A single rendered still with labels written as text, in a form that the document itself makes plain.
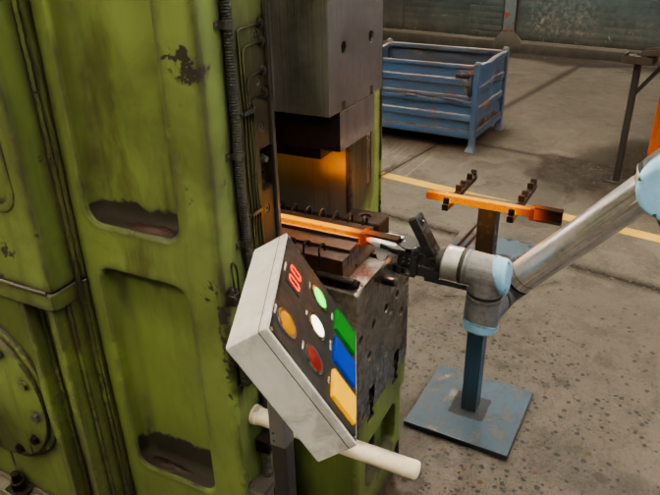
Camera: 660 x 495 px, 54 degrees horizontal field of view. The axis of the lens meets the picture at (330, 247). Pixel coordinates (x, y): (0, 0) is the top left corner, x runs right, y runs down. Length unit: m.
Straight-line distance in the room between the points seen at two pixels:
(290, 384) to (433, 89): 4.61
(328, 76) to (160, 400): 1.02
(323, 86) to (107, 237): 0.62
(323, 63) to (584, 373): 1.99
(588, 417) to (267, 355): 1.93
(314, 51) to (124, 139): 0.47
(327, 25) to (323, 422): 0.80
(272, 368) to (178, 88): 0.59
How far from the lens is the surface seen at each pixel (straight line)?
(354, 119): 1.58
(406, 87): 5.62
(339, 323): 1.31
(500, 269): 1.62
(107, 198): 1.66
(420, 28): 10.32
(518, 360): 3.01
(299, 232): 1.79
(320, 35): 1.43
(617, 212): 1.60
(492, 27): 9.78
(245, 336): 1.04
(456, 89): 5.45
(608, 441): 2.72
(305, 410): 1.11
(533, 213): 2.06
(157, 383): 1.89
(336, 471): 2.08
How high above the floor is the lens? 1.77
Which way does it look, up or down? 27 degrees down
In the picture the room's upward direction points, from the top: 1 degrees counter-clockwise
